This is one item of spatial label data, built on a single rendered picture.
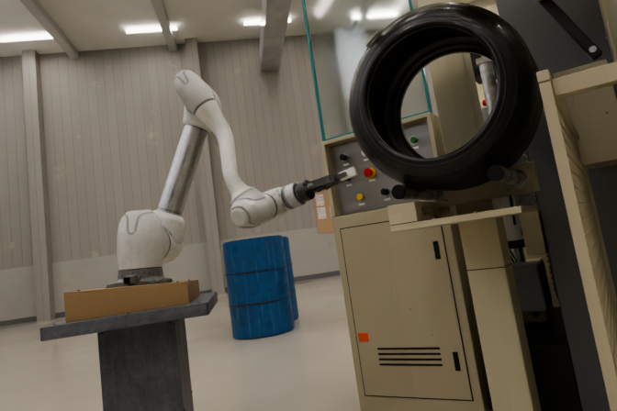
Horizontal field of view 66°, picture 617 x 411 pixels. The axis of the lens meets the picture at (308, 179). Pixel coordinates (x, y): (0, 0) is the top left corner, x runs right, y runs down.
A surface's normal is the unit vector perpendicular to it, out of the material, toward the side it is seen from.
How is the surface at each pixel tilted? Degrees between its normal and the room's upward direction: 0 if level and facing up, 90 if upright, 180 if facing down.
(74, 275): 90
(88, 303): 90
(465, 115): 90
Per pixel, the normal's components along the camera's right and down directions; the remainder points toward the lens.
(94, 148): 0.13, -0.16
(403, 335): -0.54, -0.04
